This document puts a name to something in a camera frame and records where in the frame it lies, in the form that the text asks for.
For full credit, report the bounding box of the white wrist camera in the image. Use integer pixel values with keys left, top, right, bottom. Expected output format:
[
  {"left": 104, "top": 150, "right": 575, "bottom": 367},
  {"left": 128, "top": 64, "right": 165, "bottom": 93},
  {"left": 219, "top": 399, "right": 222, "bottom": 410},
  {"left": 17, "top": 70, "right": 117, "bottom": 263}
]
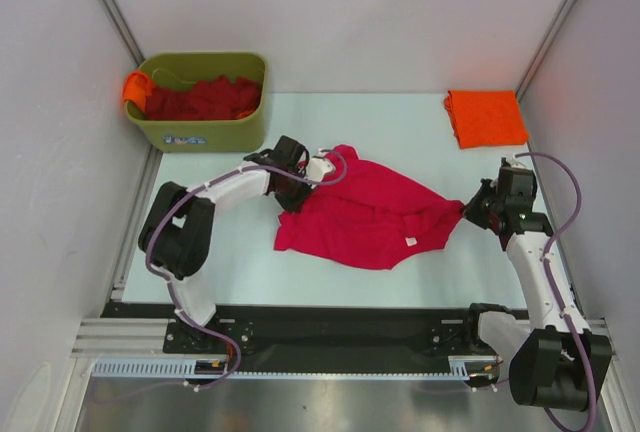
[
  {"left": 501, "top": 156, "right": 527, "bottom": 170},
  {"left": 305, "top": 150, "right": 336, "bottom": 183}
]

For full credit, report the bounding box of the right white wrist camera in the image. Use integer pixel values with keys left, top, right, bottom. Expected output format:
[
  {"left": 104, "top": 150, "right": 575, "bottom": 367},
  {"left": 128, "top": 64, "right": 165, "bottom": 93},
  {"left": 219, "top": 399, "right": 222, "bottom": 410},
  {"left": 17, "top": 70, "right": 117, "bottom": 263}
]
[{"left": 501, "top": 156, "right": 527, "bottom": 170}]

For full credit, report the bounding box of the orange cloth on bin rim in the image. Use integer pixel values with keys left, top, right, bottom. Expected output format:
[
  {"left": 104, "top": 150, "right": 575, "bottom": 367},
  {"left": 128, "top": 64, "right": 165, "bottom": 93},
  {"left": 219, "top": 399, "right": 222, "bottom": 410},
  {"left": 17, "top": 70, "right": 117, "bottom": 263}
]
[{"left": 121, "top": 70, "right": 155, "bottom": 112}]

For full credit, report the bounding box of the olive green plastic bin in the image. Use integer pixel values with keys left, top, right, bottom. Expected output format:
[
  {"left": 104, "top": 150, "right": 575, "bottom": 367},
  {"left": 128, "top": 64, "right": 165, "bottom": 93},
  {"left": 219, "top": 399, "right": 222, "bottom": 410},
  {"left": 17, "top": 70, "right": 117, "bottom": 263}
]
[{"left": 123, "top": 52, "right": 268, "bottom": 153}]

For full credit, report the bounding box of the dark red t shirt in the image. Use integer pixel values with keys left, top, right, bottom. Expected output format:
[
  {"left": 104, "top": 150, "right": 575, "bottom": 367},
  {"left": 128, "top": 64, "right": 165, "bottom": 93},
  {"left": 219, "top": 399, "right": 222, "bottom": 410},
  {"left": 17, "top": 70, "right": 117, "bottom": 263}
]
[{"left": 144, "top": 76, "right": 262, "bottom": 121}]

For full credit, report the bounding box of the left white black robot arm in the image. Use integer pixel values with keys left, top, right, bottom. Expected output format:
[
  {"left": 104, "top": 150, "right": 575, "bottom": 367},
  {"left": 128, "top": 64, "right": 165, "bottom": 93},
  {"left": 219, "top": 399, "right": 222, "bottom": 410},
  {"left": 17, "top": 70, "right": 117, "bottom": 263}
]
[{"left": 138, "top": 136, "right": 336, "bottom": 352}]

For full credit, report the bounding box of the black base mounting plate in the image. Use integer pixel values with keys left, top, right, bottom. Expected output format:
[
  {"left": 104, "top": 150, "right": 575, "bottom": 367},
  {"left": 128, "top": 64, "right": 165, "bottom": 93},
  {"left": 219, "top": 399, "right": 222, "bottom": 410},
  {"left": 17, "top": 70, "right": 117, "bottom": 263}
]
[{"left": 99, "top": 301, "right": 531, "bottom": 373}]

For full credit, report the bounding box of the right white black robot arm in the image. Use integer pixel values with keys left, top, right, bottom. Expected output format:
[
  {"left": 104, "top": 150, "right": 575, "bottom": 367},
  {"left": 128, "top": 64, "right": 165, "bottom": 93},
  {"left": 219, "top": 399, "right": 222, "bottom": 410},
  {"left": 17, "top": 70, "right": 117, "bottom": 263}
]
[{"left": 461, "top": 159, "right": 613, "bottom": 411}]

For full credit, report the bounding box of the pink t shirt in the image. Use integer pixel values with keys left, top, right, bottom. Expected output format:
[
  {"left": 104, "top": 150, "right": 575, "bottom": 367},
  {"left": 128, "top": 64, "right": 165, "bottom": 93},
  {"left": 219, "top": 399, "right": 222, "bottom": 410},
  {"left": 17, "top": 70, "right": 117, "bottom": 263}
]
[{"left": 274, "top": 145, "right": 463, "bottom": 270}]

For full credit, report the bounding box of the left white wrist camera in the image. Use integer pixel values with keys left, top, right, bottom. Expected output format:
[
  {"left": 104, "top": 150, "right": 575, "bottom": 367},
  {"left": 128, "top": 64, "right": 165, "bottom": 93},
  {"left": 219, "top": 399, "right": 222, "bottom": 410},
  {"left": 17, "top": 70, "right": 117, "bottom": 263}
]
[{"left": 305, "top": 150, "right": 336, "bottom": 183}]

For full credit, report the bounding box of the slotted cable duct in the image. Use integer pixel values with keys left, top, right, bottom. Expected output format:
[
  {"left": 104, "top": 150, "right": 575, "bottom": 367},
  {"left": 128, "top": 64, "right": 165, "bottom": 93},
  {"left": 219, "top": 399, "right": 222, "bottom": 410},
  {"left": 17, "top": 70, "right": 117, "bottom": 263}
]
[{"left": 91, "top": 356, "right": 501, "bottom": 381}]

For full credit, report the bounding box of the folded orange t shirt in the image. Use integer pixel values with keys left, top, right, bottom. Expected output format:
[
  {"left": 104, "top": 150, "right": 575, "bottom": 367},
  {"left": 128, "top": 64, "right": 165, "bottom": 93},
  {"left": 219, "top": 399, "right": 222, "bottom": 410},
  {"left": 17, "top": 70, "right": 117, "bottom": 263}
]
[{"left": 443, "top": 90, "right": 529, "bottom": 149}]

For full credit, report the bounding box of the aluminium frame rail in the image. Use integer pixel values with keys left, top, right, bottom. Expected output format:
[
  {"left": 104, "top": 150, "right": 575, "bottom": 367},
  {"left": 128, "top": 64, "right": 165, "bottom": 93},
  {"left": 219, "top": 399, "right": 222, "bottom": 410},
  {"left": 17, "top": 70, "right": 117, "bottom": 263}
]
[{"left": 71, "top": 318, "right": 169, "bottom": 358}]

